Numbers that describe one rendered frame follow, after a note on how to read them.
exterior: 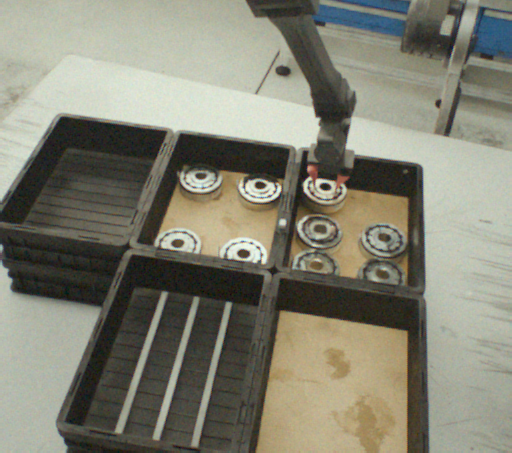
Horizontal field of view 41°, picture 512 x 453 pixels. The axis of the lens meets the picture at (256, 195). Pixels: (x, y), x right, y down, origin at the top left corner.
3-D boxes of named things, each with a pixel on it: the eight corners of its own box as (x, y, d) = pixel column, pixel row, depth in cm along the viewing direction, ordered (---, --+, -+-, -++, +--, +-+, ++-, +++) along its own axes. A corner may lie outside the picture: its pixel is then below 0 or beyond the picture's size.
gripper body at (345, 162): (351, 174, 153) (357, 149, 147) (306, 166, 153) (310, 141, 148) (353, 156, 157) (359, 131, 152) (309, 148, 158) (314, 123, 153)
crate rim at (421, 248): (296, 153, 166) (297, 145, 164) (421, 171, 163) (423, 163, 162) (273, 278, 137) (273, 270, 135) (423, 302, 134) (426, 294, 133)
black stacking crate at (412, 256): (294, 183, 172) (298, 148, 164) (412, 200, 170) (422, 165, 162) (270, 307, 144) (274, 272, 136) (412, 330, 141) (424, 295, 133)
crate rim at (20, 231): (58, 119, 171) (57, 111, 169) (175, 135, 168) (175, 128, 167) (-13, 232, 142) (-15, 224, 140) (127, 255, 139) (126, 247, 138)
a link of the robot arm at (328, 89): (310, -36, 107) (246, -31, 111) (306, -5, 105) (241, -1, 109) (361, 92, 145) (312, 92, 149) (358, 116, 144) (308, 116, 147)
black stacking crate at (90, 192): (64, 149, 177) (58, 113, 170) (176, 165, 175) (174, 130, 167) (-2, 262, 149) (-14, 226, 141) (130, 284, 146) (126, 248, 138)
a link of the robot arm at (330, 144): (355, 86, 142) (315, 86, 145) (343, 117, 134) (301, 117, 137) (361, 133, 150) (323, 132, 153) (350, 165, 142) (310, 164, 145)
